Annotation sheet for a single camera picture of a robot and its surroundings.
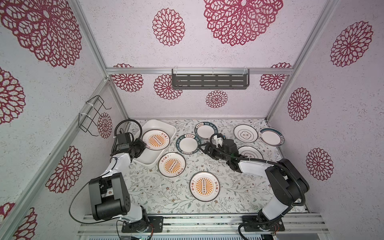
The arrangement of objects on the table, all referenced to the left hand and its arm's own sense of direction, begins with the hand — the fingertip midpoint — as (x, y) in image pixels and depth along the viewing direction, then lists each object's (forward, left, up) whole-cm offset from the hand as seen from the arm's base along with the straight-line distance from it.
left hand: (147, 145), depth 91 cm
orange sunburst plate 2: (-22, -34, -11) cm, 42 cm away
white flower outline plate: (+1, -67, -11) cm, 68 cm away
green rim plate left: (+7, -25, -9) cm, 28 cm away
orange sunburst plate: (-8, -14, -11) cm, 20 cm away
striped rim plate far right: (+15, -87, -12) cm, 89 cm away
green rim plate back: (+21, -38, -12) cm, 45 cm away
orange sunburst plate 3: (+5, -5, -1) cm, 7 cm away
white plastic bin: (-6, -3, -5) cm, 8 cm away
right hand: (-3, -33, +2) cm, 33 cm away
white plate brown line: (+18, -68, -12) cm, 71 cm away
